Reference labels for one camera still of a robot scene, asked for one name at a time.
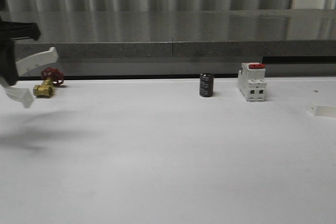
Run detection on grey stone counter ledge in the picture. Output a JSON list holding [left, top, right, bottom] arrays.
[[1, 9, 335, 61]]

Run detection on white half-ring pipe clamp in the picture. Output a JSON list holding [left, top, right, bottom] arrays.
[[311, 105, 336, 118], [0, 47, 59, 109]]

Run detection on brass valve red handwheel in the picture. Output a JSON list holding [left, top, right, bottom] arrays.
[[33, 67, 64, 98]]

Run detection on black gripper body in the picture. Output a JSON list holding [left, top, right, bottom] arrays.
[[1, 19, 41, 86]]

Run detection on black cylindrical capacitor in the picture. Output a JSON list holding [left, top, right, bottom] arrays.
[[199, 73, 214, 98]]

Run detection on white circuit breaker red switch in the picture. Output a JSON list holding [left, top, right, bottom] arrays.
[[238, 62, 267, 102]]

